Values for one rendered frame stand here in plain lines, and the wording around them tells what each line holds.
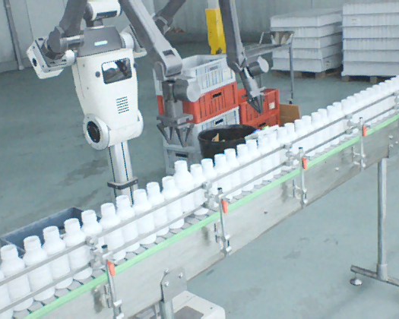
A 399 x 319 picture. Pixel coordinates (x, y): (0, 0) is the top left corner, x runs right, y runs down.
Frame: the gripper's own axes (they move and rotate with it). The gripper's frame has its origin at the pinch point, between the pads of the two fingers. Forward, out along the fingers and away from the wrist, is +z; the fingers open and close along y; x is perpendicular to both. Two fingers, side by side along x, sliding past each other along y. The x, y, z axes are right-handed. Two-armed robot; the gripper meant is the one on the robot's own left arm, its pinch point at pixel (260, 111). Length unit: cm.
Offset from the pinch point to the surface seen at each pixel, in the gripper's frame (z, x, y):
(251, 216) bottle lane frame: 34, -14, -40
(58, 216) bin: 11, 43, -82
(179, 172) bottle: 8, -19, -67
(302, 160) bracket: 22.1, -24.6, -15.4
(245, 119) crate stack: 8, 178, 180
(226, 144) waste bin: 17, 120, 91
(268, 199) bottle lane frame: 31.0, -15.2, -29.5
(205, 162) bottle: 9, -18, -55
